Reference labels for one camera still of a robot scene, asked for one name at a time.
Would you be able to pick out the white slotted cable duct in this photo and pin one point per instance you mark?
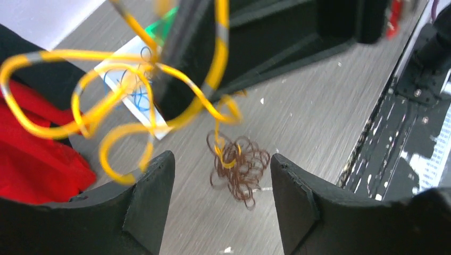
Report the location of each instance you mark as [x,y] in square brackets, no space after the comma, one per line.
[435,170]

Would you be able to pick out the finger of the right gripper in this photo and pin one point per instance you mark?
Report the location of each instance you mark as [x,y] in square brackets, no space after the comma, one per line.
[266,39]

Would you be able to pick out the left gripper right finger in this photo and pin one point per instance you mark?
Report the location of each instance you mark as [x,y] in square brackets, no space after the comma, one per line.
[317,217]

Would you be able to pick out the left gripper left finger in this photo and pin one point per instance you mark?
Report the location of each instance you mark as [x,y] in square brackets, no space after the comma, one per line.
[110,219]

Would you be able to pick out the white plastic bin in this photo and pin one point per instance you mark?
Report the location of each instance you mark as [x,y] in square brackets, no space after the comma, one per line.
[137,100]

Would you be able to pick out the green plastic bin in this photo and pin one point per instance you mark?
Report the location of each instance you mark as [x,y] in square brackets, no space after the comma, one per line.
[161,28]

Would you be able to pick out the black t-shirt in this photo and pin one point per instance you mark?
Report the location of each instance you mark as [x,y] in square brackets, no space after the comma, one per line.
[54,81]

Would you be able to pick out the red t-shirt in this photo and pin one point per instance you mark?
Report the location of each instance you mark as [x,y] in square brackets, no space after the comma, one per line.
[36,170]

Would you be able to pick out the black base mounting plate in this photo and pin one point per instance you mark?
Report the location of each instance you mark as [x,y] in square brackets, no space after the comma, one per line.
[408,113]

